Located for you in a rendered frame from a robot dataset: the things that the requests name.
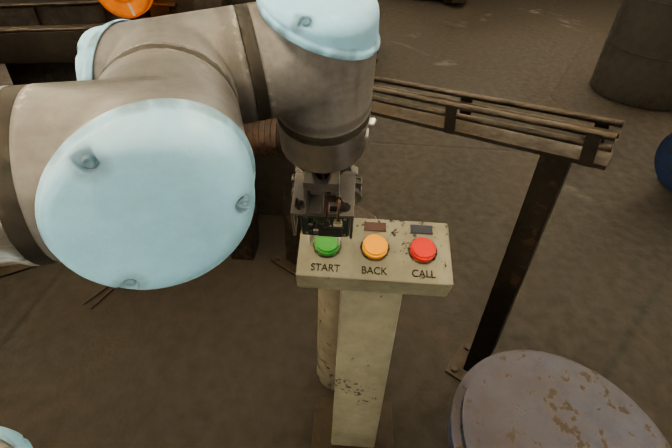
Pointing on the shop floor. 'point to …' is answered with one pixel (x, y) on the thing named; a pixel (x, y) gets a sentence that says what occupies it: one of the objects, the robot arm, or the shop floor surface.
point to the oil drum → (641, 37)
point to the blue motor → (664, 162)
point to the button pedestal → (368, 323)
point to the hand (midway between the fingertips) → (327, 222)
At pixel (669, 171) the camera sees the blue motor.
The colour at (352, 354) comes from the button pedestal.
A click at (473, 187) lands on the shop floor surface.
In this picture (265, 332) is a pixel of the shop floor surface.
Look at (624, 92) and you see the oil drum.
